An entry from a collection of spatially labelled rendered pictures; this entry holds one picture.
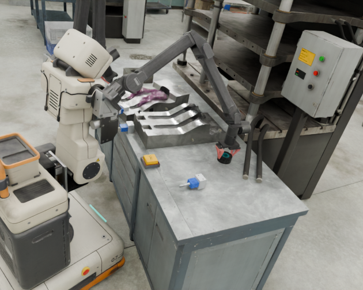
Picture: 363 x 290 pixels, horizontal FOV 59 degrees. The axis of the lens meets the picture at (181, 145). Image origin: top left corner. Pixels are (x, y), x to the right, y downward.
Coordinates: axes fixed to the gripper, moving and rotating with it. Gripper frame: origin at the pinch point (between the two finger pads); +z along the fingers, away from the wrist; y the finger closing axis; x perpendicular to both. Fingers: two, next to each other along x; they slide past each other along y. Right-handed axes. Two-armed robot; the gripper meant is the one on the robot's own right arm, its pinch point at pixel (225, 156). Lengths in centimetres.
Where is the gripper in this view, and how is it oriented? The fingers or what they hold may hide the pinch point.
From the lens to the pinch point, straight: 180.4
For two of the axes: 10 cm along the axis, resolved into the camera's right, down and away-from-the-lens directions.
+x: -3.9, -5.5, 7.4
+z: -1.6, 8.3, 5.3
